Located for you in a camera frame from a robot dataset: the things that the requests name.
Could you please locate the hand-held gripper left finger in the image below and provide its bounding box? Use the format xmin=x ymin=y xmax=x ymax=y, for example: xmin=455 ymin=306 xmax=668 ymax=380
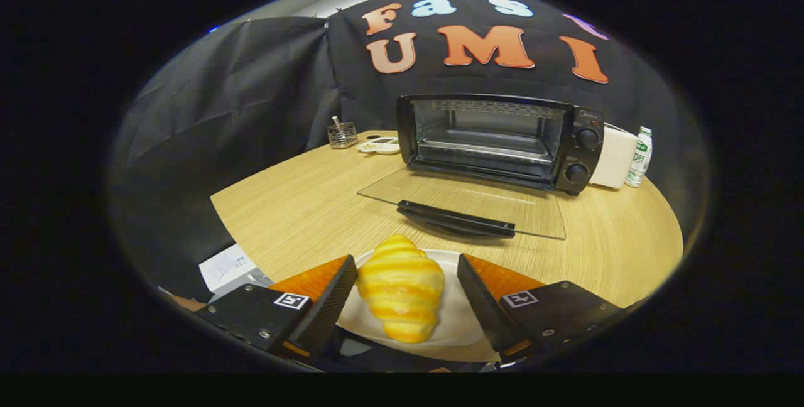
xmin=195 ymin=254 xmax=359 ymax=359

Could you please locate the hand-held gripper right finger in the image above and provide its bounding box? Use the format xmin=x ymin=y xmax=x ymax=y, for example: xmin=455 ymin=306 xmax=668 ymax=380
xmin=457 ymin=253 xmax=629 ymax=362

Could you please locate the yellow croissant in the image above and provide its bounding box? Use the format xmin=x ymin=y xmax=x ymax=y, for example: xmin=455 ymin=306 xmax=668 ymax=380
xmin=356 ymin=234 xmax=445 ymax=344

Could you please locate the black toaster oven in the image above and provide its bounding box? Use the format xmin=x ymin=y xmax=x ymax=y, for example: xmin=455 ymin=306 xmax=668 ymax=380
xmin=357 ymin=93 xmax=605 ymax=241

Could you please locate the white bread toaster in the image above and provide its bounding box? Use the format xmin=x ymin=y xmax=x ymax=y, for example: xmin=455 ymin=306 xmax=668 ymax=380
xmin=589 ymin=123 xmax=640 ymax=190

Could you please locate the white plate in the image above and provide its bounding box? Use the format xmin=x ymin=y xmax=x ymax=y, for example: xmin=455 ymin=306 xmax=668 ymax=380
xmin=336 ymin=248 xmax=497 ymax=348

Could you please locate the white cardboard box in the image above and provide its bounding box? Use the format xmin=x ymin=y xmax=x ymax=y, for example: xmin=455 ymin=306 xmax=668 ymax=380
xmin=198 ymin=244 xmax=274 ymax=304

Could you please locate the plastic bottle green label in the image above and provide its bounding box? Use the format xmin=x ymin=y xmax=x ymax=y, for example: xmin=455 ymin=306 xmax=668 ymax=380
xmin=625 ymin=126 xmax=654 ymax=188

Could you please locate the black backdrop cloth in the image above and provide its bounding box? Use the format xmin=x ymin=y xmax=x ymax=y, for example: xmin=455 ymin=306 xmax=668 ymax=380
xmin=110 ymin=0 xmax=710 ymax=301

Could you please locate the wire mesh utensil holder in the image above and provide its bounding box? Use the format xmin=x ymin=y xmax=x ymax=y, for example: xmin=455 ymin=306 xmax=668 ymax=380
xmin=327 ymin=116 xmax=359 ymax=149

